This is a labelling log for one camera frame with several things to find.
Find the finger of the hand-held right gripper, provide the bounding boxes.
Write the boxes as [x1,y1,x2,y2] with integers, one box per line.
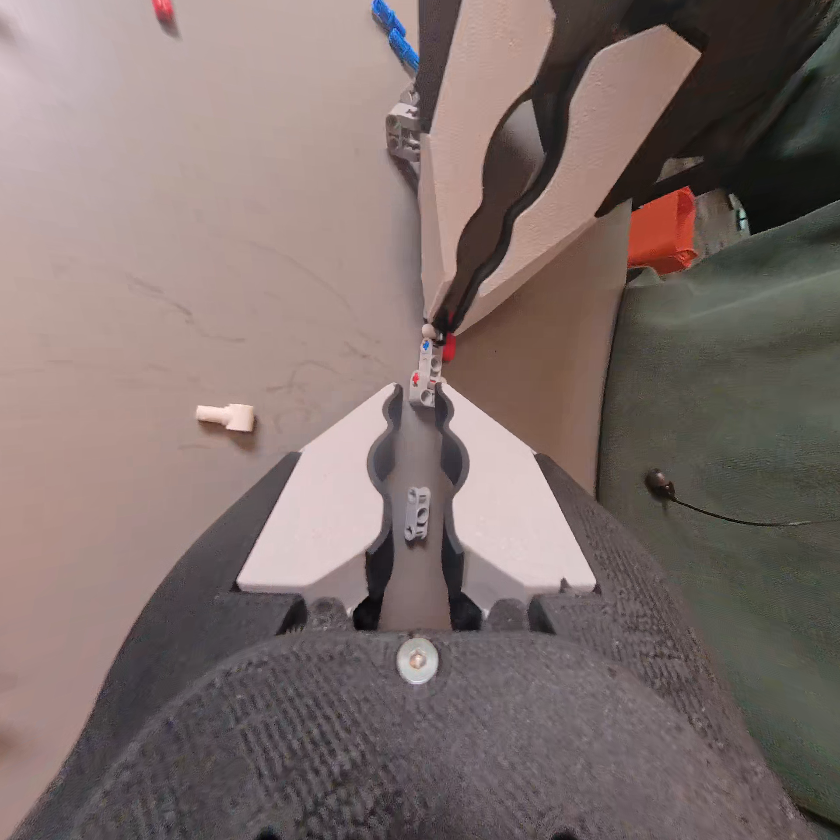
[419,0,559,324]
[451,25,703,334]

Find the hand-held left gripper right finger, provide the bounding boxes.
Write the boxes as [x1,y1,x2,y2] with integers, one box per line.
[433,384,597,621]

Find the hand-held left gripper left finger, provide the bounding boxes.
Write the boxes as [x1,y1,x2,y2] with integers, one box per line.
[236,384,404,610]

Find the grey lego liftarm assembly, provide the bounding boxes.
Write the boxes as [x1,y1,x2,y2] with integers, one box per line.
[408,320,447,411]

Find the light grey lego connector block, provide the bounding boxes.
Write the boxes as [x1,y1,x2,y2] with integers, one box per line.
[403,487,432,542]

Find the white lego pin connector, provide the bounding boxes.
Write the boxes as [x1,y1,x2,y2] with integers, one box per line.
[196,403,256,434]

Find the red orange plastic object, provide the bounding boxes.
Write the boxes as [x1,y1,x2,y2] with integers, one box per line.
[626,187,698,275]

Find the black cord with metal tip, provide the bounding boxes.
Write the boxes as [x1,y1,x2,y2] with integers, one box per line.
[645,467,840,527]

